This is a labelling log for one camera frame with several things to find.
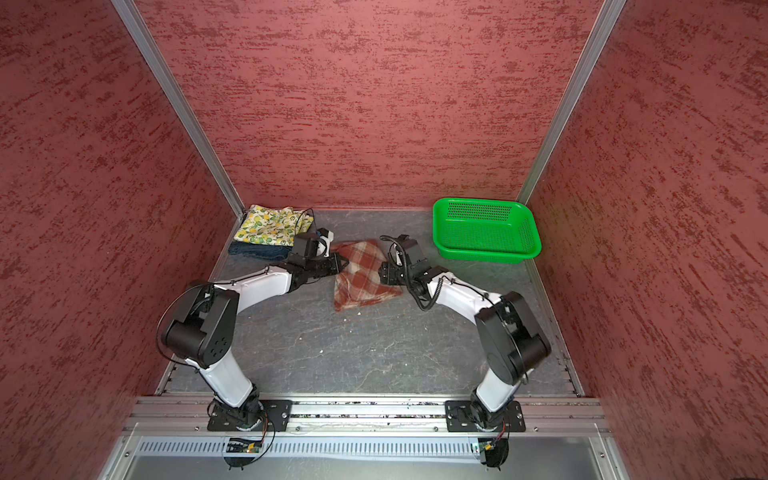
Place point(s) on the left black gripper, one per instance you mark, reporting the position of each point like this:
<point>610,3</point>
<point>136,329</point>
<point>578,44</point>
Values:
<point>336,267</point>

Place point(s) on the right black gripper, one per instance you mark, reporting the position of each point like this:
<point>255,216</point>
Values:
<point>388,275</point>

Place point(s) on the reddish brown skirt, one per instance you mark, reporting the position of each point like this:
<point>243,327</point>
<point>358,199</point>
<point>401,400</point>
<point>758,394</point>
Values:
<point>359,284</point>

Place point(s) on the yellow floral skirt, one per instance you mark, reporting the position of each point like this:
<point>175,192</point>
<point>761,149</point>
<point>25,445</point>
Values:
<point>273,227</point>

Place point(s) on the green plastic basket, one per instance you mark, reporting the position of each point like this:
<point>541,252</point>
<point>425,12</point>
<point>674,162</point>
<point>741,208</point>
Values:
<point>485,230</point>

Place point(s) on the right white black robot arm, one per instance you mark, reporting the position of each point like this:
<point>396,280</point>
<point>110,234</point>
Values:
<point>512,339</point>

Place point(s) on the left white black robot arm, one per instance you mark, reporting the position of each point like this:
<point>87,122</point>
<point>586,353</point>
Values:
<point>199,326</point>

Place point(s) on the left base connector board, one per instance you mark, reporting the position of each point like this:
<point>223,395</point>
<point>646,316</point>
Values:
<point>241,452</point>

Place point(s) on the base connector board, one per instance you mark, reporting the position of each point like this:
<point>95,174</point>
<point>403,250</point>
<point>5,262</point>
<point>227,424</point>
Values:
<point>493,453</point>
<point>241,452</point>

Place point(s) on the right base connector board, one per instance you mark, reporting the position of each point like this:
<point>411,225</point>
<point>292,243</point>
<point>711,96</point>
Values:
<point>493,453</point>

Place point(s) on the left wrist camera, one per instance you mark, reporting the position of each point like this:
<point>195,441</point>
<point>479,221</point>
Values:
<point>311,245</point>

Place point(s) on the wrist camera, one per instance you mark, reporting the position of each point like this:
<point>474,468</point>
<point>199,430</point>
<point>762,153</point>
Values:
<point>408,251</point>
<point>311,245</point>

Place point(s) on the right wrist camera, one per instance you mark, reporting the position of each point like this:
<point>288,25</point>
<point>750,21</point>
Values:
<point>408,251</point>

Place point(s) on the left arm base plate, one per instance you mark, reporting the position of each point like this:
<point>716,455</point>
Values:
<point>254,415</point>

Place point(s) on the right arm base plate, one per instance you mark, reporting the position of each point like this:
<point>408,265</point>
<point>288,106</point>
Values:
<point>471,416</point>

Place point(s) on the aluminium front rail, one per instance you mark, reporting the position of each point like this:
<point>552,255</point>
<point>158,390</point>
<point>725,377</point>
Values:
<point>387,415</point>

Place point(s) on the slotted cable duct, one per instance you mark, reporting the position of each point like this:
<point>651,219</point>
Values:
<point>460,450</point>

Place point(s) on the left aluminium corner post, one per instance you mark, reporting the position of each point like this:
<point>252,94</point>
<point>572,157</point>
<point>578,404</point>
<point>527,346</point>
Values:
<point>139,32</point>

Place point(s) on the aluminium corner post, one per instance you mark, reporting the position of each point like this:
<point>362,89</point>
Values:
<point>601,30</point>
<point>139,32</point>

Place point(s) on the right aluminium corner post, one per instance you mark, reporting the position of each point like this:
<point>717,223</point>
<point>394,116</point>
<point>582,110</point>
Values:
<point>601,30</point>

